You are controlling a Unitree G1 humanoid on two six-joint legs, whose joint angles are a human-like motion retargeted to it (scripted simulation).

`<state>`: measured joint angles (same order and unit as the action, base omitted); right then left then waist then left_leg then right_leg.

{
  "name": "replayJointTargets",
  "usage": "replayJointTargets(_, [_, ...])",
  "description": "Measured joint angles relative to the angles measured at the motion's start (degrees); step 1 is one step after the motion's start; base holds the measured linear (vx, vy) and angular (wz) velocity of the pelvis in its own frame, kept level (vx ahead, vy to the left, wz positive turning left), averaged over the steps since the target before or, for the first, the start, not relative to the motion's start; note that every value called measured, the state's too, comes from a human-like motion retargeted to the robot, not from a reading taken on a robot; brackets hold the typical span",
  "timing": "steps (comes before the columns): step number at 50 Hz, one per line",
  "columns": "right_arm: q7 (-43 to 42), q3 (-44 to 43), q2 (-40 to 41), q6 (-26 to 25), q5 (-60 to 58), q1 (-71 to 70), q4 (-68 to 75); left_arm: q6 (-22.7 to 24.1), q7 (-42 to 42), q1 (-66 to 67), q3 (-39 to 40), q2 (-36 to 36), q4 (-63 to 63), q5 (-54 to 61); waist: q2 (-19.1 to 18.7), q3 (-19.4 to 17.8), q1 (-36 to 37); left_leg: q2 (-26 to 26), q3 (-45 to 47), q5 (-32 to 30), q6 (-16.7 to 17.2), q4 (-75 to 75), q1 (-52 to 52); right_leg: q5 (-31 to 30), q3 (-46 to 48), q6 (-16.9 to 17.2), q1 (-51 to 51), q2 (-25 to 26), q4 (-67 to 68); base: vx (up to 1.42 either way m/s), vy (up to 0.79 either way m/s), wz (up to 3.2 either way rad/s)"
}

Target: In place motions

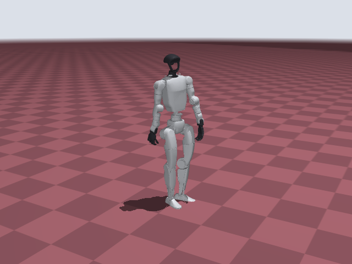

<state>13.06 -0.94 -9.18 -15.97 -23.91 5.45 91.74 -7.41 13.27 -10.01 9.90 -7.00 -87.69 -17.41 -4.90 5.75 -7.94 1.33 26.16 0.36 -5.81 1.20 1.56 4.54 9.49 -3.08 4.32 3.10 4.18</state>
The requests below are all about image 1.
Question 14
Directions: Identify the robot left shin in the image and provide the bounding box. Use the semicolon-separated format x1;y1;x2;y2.
177;163;190;196

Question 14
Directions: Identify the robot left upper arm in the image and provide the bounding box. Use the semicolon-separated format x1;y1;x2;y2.
185;76;199;105

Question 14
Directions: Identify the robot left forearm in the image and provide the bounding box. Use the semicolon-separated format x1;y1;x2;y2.
192;103;204;124

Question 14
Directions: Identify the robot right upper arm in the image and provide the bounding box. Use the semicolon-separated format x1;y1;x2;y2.
153;80;166;112

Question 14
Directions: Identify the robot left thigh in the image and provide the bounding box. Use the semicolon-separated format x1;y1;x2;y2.
177;123;195;169

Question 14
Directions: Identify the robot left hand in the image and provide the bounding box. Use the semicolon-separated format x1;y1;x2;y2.
195;119;204;141

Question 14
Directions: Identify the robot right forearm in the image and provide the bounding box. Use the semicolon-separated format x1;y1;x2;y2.
150;104;161;132

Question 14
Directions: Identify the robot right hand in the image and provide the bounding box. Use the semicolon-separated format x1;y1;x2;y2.
147;128;159;145

